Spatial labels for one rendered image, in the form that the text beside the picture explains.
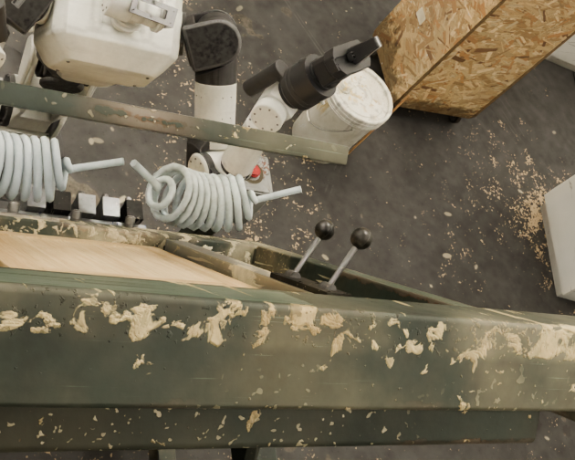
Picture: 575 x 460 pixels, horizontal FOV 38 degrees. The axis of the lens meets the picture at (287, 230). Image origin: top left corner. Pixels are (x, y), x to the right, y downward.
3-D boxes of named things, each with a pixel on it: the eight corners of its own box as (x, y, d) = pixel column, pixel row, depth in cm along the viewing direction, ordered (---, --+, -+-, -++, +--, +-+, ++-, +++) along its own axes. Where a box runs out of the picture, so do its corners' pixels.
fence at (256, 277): (182, 257, 202) (185, 241, 202) (432, 358, 120) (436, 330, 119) (163, 256, 200) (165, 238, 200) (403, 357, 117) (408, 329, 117)
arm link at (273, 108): (310, 119, 160) (268, 141, 167) (327, 88, 167) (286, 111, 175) (272, 74, 156) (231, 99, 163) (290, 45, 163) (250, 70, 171)
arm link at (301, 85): (380, 75, 160) (333, 100, 168) (358, 28, 160) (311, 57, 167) (348, 88, 151) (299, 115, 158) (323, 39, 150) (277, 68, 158)
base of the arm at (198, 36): (175, 56, 189) (181, 4, 184) (233, 63, 191) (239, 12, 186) (175, 70, 175) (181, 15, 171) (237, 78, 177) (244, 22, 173)
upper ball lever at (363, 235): (325, 297, 143) (368, 235, 146) (337, 302, 140) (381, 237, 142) (309, 286, 141) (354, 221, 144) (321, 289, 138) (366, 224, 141)
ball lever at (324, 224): (290, 285, 153) (331, 226, 156) (301, 289, 150) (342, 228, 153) (277, 274, 152) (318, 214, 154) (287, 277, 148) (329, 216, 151)
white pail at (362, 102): (347, 123, 384) (408, 62, 348) (350, 178, 369) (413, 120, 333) (286, 102, 370) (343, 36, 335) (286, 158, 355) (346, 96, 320)
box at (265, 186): (238, 188, 237) (268, 155, 224) (243, 226, 232) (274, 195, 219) (200, 182, 232) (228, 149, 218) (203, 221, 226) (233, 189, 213)
